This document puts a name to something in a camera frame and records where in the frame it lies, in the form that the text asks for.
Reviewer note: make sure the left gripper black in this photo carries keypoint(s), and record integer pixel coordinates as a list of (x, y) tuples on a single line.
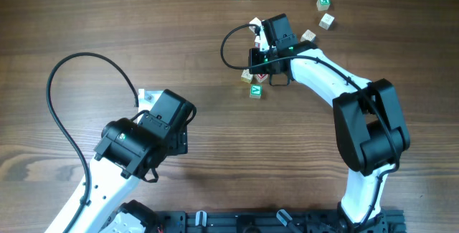
[(181, 139)]

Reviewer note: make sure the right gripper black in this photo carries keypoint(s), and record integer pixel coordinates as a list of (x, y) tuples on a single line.
[(254, 54)]

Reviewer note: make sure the red M wooden block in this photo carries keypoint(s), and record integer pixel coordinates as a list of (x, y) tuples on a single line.
[(261, 77)]

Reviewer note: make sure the green V wooden block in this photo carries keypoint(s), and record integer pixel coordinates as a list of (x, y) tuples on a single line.
[(256, 91)]

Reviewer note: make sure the carrot picture wooden block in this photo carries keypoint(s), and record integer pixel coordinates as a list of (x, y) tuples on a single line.
[(255, 25)]

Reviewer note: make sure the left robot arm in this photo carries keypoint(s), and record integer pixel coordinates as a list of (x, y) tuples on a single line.
[(129, 148)]

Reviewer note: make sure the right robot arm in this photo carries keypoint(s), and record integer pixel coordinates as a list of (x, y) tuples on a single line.
[(371, 133)]

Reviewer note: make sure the plain wooden block lower right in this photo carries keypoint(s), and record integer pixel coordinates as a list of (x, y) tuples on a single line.
[(308, 35)]

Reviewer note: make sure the plain wooden block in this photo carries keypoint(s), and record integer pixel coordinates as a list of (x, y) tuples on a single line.
[(326, 21), (308, 35)]

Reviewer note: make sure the green E wooden block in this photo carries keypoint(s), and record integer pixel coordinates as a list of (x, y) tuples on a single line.
[(323, 5)]

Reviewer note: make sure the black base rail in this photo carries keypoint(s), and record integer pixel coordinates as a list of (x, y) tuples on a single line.
[(264, 222)]

